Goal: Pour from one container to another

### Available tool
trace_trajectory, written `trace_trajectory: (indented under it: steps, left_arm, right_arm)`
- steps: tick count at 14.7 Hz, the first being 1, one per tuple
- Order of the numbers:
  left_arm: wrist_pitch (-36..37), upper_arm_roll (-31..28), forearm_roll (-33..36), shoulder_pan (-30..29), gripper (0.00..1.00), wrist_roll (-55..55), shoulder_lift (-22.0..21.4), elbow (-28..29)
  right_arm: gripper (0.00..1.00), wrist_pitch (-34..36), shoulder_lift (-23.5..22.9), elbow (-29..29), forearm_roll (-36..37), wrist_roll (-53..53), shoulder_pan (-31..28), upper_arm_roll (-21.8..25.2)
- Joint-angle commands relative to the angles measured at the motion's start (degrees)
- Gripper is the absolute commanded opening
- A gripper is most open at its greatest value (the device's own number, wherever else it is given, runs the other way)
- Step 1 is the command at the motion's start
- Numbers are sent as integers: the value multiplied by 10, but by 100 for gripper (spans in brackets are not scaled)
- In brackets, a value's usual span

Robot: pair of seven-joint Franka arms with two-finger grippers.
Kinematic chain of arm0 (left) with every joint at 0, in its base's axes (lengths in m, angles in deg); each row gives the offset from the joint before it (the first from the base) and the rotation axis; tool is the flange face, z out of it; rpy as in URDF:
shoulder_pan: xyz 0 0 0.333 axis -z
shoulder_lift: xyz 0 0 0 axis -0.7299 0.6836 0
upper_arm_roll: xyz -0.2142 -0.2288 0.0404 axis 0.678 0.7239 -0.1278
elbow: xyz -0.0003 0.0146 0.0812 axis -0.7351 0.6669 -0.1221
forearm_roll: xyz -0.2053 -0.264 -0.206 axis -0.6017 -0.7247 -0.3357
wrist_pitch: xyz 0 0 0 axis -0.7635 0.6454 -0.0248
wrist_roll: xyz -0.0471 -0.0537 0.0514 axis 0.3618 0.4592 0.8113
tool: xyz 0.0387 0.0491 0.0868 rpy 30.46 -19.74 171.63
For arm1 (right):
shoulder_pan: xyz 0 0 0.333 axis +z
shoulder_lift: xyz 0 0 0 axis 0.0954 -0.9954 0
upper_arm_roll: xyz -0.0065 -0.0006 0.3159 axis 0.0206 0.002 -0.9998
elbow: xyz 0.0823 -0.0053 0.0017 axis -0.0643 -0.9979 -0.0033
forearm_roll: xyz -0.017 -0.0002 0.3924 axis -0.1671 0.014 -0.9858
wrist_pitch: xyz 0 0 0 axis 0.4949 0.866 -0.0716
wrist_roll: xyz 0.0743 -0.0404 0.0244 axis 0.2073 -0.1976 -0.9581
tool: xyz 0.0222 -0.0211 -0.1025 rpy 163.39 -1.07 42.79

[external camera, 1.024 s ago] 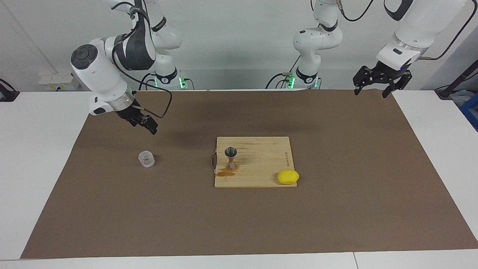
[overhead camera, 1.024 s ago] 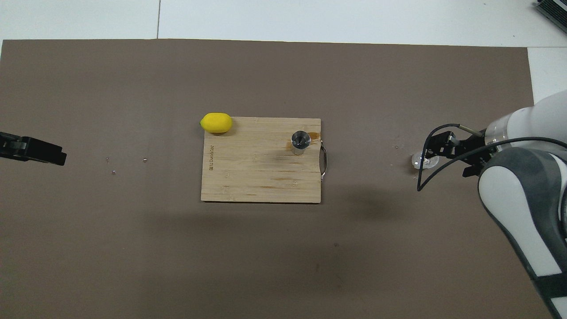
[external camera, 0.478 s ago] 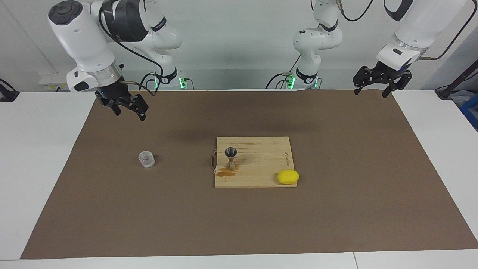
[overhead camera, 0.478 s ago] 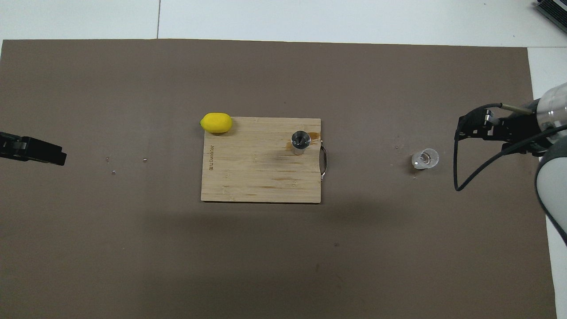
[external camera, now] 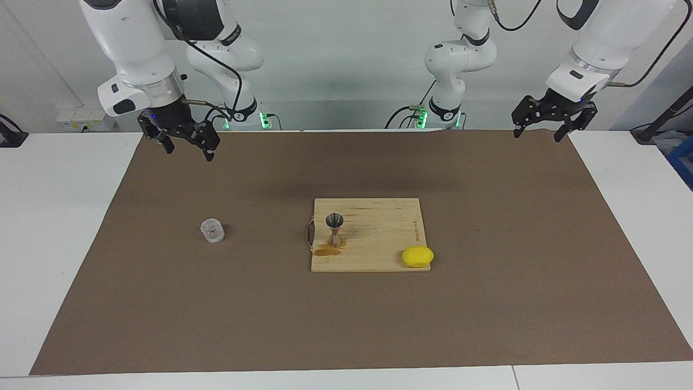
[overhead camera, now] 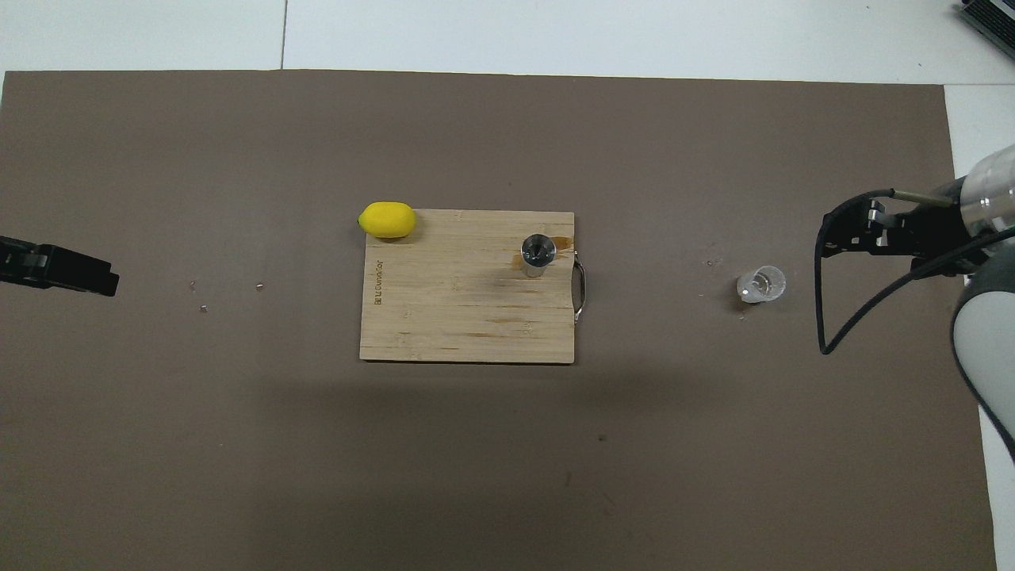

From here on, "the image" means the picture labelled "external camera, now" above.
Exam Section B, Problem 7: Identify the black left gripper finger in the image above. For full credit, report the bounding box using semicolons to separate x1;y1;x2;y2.
511;95;544;139
553;102;599;143

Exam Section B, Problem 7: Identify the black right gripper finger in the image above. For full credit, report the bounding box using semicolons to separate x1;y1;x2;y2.
191;120;221;162
137;115;175;154

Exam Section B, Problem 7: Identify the clear glass cup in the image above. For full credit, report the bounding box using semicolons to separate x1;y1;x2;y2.
200;218;226;245

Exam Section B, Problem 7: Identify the steel jigger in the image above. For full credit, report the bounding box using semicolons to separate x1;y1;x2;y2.
325;213;346;249

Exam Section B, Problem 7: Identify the black stand leg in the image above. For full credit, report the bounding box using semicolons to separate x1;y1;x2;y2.
631;87;693;144

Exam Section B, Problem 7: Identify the yellow lemon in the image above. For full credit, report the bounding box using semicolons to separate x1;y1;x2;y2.
402;246;435;269

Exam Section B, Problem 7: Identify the wooden cutting board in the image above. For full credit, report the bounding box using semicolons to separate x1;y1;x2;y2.
306;198;432;273

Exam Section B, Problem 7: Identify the brown table mat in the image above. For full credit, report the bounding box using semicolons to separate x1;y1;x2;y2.
30;130;693;375

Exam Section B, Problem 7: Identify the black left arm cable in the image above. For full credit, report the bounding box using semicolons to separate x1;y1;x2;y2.
607;0;693;88

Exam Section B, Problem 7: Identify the white wall power strip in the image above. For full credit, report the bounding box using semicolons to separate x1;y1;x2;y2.
56;106;117;132

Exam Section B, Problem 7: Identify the black clamp mount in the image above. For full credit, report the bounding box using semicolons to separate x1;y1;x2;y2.
0;114;29;148

